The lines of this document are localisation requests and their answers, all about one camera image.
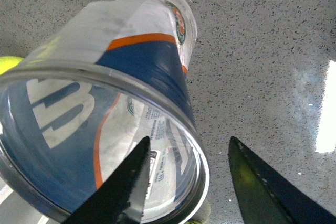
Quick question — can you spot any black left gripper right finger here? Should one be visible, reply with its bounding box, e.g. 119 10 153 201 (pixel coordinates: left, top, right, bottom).
228 136 335 223

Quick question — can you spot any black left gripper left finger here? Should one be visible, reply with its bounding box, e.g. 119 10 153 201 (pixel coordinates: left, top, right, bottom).
63 136 150 223

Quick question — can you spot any clear plastic tennis ball can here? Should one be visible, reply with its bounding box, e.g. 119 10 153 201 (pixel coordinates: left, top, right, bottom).
1 0 209 223

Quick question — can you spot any yellow tennis ball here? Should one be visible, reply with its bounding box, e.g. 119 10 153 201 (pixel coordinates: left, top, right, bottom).
185 199 211 224
0 56 24 75

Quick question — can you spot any yellow tennis ball far left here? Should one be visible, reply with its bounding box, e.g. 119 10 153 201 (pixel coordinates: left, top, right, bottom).
0 56 24 75

